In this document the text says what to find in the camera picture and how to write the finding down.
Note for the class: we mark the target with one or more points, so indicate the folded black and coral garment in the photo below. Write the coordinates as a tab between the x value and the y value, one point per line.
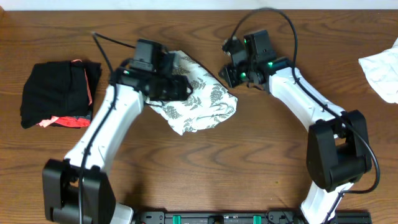
60	94

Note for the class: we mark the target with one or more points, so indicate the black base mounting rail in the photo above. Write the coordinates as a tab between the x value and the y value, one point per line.
271	217

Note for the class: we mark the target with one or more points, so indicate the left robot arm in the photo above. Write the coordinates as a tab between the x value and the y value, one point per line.
77	189

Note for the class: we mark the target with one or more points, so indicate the white fern print garment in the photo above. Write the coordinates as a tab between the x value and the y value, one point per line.
208	105

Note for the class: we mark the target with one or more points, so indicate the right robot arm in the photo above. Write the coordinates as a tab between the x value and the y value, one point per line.
337	156

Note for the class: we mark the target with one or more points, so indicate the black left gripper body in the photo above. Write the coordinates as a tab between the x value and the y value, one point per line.
179	88

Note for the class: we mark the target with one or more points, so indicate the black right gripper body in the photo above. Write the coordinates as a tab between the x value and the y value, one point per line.
232	74

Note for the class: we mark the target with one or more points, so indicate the plain white cloth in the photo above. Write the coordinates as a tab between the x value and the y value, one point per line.
380	71

